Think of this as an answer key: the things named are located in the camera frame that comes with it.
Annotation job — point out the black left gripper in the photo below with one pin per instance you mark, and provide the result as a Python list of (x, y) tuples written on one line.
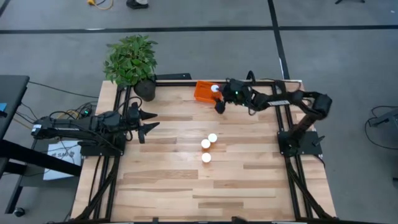
[(133, 116)]

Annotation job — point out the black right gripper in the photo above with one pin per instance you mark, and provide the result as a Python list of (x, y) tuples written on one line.
[(237, 91)]

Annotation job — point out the white ball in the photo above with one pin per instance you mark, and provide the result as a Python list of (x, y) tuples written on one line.
[(206, 157), (214, 88), (212, 137), (205, 143)]

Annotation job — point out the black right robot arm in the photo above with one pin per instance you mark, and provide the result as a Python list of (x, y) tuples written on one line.
[(321, 104)]

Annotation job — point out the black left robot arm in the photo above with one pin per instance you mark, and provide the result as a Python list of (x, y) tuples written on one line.
[(77, 126)]

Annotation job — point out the orange plastic basket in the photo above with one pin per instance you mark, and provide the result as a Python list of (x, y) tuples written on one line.
[(203, 90)]

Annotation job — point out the black plant pot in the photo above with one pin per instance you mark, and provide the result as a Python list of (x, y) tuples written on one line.
[(145, 90)]

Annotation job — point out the green leafy plant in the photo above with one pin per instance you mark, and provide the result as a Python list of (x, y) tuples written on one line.
[(130, 60)]

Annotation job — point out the white printed paper sheet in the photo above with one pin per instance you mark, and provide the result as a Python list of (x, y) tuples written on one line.
[(59, 168)]

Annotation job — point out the person's shoe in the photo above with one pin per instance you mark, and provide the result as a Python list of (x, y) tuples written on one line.
[(136, 3)]

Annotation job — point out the black desk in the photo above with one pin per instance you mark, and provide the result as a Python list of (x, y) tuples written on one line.
[(12, 90)]

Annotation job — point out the blue item on desk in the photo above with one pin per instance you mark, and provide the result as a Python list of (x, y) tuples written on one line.
[(2, 107)]

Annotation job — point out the black caster wheel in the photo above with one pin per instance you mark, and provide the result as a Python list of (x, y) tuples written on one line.
[(19, 211)]

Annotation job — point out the black aluminium table frame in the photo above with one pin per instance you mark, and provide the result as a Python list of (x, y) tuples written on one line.
[(177, 83)]

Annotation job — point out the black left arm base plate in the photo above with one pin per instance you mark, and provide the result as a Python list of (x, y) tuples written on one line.
[(93, 151)]

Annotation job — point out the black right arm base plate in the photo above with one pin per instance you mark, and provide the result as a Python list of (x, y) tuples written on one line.
[(311, 146)]

